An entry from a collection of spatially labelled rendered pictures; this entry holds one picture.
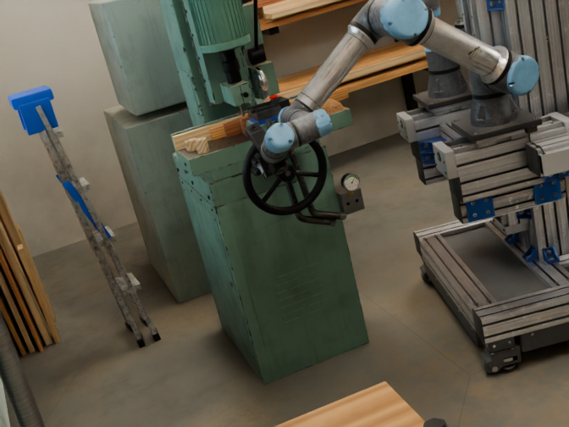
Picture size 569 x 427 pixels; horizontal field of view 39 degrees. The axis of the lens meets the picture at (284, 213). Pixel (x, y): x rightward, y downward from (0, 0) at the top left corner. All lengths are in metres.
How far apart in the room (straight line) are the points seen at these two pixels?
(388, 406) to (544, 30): 1.47
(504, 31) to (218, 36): 0.95
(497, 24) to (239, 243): 1.13
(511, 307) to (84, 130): 3.10
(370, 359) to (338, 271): 0.35
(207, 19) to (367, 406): 1.46
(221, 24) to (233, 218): 0.65
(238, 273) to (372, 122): 2.98
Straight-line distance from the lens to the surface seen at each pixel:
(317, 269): 2.94
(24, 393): 0.38
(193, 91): 3.04
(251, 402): 2.97
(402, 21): 2.26
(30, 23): 4.99
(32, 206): 5.14
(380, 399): 1.86
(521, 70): 2.46
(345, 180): 2.83
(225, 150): 2.72
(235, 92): 2.82
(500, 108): 2.61
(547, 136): 2.69
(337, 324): 3.06
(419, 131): 3.08
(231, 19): 2.77
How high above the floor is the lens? 1.56
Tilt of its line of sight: 20 degrees down
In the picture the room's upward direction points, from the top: 14 degrees counter-clockwise
